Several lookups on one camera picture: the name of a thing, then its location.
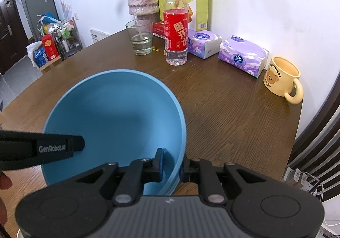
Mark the pale wall decoration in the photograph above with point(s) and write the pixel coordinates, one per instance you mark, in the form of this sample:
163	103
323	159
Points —
66	8

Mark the blue bag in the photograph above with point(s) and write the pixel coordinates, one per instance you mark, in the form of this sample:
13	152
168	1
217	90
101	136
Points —
49	18

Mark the white sign board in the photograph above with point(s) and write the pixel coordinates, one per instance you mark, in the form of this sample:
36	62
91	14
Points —
95	34

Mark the red flat box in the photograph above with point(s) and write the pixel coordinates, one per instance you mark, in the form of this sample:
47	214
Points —
158	30

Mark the metal storage rack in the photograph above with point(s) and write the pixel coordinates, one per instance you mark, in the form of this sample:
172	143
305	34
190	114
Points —
66	38

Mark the white power strip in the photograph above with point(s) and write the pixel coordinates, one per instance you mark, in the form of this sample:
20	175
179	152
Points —
300	179

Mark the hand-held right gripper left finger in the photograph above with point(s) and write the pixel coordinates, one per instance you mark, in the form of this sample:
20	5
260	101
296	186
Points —
159	166

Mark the yellow bear mug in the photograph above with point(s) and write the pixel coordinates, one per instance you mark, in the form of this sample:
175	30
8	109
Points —
281	78

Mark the person's left hand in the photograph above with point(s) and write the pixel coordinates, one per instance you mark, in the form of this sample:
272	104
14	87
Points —
5	181

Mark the red label water bottle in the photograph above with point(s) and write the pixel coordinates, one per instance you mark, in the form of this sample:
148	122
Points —
175	30

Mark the dark brown door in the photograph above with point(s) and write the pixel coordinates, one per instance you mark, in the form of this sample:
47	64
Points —
10	33

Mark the purple tissue pack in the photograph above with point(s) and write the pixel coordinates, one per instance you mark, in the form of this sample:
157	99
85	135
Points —
241	54
203	44

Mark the blue bowl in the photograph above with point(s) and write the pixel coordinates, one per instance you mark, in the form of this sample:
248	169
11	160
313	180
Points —
111	110

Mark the white plastic bag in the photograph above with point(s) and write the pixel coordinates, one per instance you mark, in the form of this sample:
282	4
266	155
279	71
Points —
30	49

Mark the clear drinking glass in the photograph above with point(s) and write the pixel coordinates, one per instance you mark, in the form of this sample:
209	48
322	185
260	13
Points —
139	41

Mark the low wooden stool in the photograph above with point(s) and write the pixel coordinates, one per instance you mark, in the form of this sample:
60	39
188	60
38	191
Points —
51	64

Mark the tall red box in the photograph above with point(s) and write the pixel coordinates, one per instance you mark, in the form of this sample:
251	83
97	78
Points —
50	46

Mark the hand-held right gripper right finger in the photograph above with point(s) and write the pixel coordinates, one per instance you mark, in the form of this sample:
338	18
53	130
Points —
187	171

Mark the clear straw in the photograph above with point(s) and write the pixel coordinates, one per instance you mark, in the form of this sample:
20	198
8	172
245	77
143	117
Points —
139	29

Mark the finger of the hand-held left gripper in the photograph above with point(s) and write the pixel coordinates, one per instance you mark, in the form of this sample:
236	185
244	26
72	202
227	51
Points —
78	143

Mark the grey tall cabinet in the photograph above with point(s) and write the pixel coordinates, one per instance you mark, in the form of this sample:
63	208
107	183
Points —
34	4

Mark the dark striped panel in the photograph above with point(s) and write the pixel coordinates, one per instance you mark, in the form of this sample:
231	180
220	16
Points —
318	142

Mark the green snack box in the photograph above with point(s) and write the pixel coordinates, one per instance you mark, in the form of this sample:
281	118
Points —
202	4

